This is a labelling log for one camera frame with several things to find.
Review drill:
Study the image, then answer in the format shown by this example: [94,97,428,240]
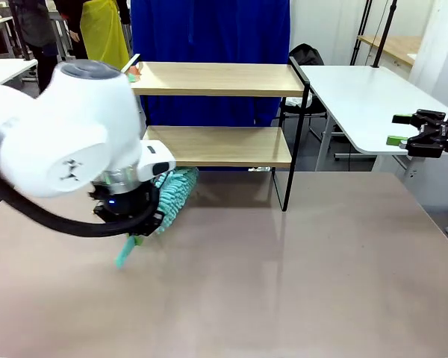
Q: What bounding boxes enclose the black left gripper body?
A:
[90,184,162,224]

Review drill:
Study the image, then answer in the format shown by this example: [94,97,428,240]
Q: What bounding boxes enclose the teal microfiber duster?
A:
[113,166,199,270]

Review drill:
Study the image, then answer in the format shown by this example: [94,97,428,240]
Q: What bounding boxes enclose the light wooden table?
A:
[358,35,423,70]

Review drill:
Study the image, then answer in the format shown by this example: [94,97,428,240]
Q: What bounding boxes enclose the large white table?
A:
[300,63,448,173]

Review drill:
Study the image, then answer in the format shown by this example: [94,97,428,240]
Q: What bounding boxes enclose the black office chair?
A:
[278,43,329,130]

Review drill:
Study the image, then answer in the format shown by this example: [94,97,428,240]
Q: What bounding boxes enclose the person in yellow apron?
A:
[55,0,134,72]

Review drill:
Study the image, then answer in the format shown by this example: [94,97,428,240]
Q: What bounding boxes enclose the white side table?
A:
[0,57,39,89]

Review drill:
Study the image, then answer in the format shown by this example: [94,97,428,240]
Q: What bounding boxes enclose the person in blue hoodie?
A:
[130,0,291,128]

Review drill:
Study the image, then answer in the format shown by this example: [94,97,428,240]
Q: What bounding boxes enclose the person in black clothes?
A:
[10,0,74,94]

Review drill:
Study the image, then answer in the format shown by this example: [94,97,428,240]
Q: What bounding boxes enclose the black sleeved left arm cable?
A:
[0,163,161,238]

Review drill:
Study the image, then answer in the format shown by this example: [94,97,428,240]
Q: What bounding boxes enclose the black frame wooden shelf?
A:
[122,53,310,213]

